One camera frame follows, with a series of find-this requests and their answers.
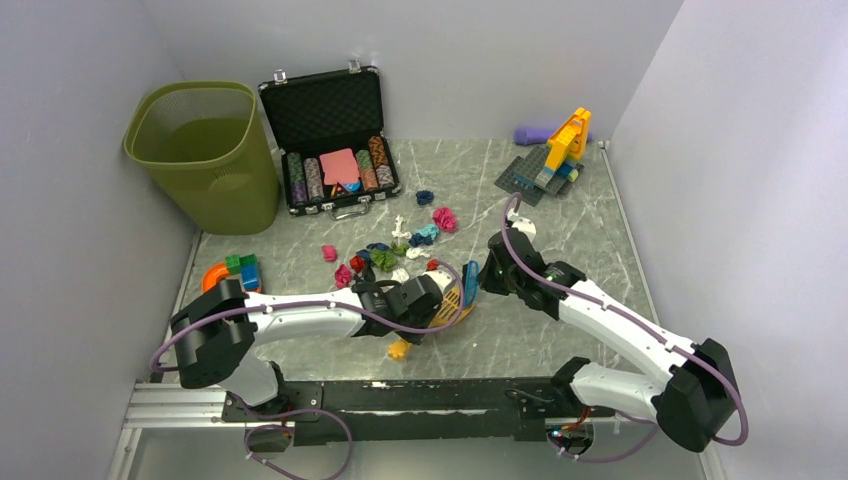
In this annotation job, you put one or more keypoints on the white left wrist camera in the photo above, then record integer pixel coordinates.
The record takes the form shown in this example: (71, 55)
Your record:
(445, 278)

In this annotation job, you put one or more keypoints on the olive green mesh wastebasket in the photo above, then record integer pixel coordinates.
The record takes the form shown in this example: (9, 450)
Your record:
(204, 145)

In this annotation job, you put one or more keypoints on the blue hand brush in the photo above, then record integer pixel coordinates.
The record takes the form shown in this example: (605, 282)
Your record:
(470, 272)

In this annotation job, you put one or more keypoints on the black poker chip case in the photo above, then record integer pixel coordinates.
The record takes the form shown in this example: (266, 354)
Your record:
(324, 112)

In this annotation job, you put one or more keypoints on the grey brick baseplate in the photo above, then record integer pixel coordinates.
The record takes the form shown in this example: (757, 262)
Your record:
(521, 174)

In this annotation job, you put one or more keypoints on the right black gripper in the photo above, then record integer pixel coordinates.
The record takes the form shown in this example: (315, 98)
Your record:
(487, 280)

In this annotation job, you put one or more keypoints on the pink card deck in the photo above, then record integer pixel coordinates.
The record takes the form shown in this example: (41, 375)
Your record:
(339, 167)

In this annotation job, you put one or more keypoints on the pink paper scrap small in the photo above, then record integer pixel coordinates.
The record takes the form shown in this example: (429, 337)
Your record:
(329, 253)

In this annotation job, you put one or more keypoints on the white paper scrap small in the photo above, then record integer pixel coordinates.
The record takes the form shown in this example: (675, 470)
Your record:
(413, 253)

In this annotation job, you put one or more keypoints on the green paper scrap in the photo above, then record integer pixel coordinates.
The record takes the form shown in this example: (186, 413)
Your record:
(384, 260)

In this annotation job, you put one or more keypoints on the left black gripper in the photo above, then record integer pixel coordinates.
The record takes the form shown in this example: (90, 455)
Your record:
(414, 338)

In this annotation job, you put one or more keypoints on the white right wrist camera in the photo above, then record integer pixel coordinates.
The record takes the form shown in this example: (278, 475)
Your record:
(523, 225)

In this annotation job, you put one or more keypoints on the purple cylinder toy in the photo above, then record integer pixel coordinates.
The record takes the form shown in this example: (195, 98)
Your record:
(524, 136)

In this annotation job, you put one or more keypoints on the magenta paper scrap upper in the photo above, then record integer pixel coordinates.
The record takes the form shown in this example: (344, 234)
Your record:
(343, 276)

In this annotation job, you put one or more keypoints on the orange ring toy with bricks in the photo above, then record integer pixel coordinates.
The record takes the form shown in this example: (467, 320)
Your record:
(245, 269)

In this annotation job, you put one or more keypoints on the cyan paper scrap right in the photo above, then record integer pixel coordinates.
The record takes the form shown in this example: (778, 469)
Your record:
(428, 234)

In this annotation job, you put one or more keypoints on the black base bar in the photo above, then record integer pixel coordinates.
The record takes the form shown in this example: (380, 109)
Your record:
(517, 408)

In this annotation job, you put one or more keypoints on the red paper scrap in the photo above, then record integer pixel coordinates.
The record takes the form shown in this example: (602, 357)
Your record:
(358, 264)

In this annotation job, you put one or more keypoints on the white paper scrap near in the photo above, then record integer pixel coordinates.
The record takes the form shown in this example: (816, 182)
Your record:
(400, 275)

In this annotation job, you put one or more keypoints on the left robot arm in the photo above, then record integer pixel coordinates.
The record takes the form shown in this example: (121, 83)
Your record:
(214, 337)

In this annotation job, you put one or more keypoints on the dark blue paper scrap far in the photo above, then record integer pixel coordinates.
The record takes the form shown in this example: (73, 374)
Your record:
(424, 197)

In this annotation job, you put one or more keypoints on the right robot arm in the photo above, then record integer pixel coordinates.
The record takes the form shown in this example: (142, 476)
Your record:
(687, 389)

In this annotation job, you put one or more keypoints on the orange slotted plastic scoop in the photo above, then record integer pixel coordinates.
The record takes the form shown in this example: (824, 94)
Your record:
(399, 349)

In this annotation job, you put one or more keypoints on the yellow brick toy tower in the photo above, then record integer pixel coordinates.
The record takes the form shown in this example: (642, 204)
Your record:
(566, 146)

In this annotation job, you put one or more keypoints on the blue paper scrap centre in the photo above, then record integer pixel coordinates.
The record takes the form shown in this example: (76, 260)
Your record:
(366, 252)

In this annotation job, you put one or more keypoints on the pink paper scrap right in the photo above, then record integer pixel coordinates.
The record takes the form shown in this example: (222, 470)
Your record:
(445, 219)

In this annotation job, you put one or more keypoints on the white paper scrap far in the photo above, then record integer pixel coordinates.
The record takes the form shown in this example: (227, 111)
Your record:
(398, 232)

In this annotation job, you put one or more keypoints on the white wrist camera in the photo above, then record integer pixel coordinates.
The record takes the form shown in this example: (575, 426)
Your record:
(523, 225)
(445, 278)

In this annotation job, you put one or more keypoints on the olive paper scrap right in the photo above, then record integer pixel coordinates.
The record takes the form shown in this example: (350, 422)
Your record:
(399, 249)

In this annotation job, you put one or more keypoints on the dark blue scrap right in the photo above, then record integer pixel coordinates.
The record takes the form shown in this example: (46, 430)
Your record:
(418, 240)

